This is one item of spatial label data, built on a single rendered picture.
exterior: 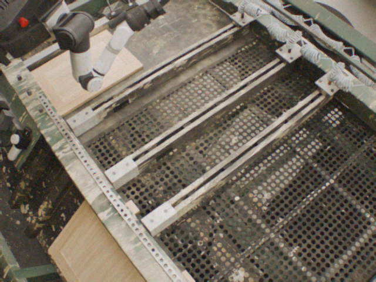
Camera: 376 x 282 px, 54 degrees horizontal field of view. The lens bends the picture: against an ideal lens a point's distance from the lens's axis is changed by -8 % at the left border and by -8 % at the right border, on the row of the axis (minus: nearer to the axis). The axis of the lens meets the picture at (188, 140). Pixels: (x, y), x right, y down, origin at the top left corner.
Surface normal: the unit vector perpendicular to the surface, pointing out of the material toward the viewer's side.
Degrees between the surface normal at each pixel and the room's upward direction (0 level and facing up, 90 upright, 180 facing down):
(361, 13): 90
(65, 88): 54
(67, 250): 90
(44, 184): 90
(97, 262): 90
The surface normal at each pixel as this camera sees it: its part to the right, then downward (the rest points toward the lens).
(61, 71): -0.02, -0.54
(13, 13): -0.18, -0.04
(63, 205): -0.47, -0.12
